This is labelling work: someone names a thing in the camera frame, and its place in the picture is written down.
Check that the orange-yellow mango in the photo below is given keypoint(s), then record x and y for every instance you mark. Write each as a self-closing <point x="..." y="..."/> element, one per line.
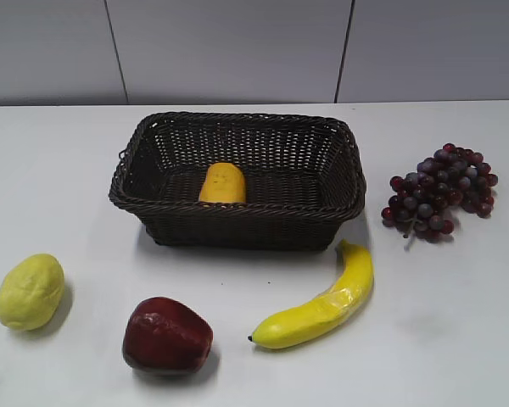
<point x="224" y="183"/>

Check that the black wicker basket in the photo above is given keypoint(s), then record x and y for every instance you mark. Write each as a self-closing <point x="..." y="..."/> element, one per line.
<point x="303" y="175"/>

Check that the yellow banana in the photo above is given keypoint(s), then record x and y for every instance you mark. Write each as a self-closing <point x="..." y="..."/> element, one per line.
<point x="324" y="312"/>

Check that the dark red apple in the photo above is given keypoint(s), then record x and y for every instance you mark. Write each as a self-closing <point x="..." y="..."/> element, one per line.
<point x="164" y="337"/>

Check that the purple grape bunch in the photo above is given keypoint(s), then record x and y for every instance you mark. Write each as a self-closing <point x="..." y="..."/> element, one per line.
<point x="422" y="201"/>

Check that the pale yellow lemon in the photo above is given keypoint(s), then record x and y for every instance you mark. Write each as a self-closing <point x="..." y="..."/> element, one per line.
<point x="31" y="292"/>

